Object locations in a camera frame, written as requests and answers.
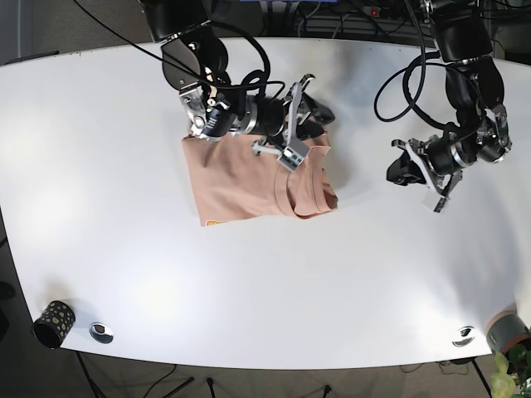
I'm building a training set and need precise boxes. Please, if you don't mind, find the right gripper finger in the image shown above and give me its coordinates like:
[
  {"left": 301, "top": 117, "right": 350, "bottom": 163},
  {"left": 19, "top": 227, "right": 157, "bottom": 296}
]
[{"left": 304, "top": 96, "right": 335, "bottom": 126}]

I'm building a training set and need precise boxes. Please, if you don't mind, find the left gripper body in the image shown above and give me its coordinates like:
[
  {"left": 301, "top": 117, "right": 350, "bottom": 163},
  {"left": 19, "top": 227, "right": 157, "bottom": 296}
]
[{"left": 391, "top": 137, "right": 470, "bottom": 213}]

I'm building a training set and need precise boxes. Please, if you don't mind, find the black gold-dotted cup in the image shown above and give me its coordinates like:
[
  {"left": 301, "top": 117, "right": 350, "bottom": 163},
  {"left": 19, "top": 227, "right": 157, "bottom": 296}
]
[{"left": 32, "top": 300, "right": 76, "bottom": 349}]

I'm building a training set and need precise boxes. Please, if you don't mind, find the grey plant pot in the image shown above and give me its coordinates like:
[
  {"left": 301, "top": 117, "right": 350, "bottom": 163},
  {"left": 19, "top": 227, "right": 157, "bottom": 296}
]
[{"left": 485, "top": 311, "right": 530, "bottom": 354}]

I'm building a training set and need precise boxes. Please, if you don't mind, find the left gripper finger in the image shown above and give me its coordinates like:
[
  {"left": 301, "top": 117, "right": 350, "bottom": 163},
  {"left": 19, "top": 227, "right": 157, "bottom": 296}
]
[{"left": 386, "top": 154, "right": 426, "bottom": 187}]

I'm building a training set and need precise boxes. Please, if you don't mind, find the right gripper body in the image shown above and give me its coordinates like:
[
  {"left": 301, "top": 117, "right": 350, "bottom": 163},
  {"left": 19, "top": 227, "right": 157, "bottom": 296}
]
[{"left": 251, "top": 74, "right": 315, "bottom": 172}]

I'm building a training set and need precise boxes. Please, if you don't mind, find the salmon pink T-shirt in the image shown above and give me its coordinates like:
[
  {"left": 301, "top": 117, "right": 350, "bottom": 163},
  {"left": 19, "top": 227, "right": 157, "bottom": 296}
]
[{"left": 182, "top": 133, "right": 338, "bottom": 226}]

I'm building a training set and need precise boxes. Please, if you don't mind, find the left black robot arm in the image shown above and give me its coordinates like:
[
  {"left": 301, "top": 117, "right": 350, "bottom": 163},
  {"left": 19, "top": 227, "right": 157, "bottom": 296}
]
[{"left": 387, "top": 1, "right": 512, "bottom": 213}]

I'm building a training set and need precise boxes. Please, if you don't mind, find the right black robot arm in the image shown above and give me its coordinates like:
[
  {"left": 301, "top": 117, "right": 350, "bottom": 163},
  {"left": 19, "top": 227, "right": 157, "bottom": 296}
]
[{"left": 141, "top": 1, "right": 335, "bottom": 171}]

